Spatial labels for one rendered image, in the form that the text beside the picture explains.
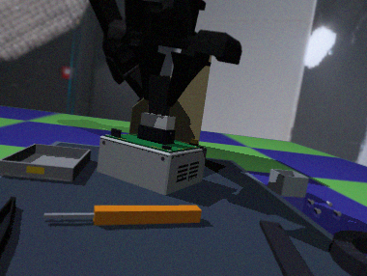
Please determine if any dark blue-grey mat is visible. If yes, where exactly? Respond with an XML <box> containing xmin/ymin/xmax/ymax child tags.
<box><xmin>0</xmin><ymin>141</ymin><xmax>351</xmax><ymax>276</ymax></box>

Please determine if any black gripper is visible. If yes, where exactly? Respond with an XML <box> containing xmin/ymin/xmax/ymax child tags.
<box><xmin>107</xmin><ymin>0</ymin><xmax>242</xmax><ymax>107</ymax></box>

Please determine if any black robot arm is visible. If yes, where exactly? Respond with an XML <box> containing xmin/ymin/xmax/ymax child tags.
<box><xmin>90</xmin><ymin>0</ymin><xmax>189</xmax><ymax>99</ymax></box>

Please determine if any green circuit board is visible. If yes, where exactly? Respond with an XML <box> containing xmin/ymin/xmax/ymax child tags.
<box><xmin>104</xmin><ymin>133</ymin><xmax>203</xmax><ymax>152</ymax></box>

